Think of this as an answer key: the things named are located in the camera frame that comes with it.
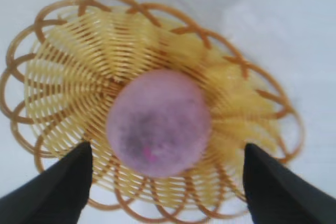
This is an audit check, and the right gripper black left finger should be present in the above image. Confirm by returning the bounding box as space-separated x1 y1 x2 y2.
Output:
0 141 93 224

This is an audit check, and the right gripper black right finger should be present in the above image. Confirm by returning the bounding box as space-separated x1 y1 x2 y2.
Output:
243 143 336 224

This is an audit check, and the yellow woven wicker basket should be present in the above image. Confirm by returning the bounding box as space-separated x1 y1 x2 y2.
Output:
0 0 306 224

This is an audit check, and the pink peach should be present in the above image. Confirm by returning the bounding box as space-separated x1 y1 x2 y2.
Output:
106 68 212 178

